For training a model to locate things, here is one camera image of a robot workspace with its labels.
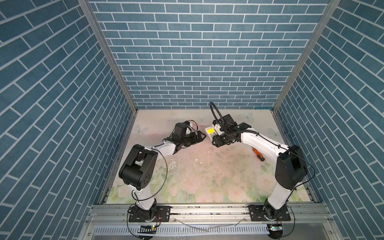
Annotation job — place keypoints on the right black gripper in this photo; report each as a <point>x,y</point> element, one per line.
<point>216,142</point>

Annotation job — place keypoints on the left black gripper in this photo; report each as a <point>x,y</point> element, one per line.
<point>194,139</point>

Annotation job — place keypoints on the white remote control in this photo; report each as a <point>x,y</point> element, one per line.
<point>214,130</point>

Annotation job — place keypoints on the orange black screwdriver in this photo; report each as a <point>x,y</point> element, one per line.
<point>259,155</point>

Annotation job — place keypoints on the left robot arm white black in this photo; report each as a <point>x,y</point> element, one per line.
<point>138,167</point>

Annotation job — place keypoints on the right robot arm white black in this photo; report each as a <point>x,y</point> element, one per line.
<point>290,165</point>

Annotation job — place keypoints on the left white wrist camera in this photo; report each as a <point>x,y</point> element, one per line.
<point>189,127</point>

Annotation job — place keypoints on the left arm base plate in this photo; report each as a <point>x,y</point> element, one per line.
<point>149,213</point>

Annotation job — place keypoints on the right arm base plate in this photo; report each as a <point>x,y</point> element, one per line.
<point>269,212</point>

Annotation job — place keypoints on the aluminium front rail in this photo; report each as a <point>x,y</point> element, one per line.
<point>302,213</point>

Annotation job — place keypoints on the white slotted cable duct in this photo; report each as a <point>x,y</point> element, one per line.
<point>180,230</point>

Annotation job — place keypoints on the left aluminium corner post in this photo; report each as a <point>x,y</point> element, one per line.
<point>92,20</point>

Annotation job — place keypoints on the aluminium corner post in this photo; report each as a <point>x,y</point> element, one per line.
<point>318,30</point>
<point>92,20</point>

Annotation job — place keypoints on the right aluminium corner post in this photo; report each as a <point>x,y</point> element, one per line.
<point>318,30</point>

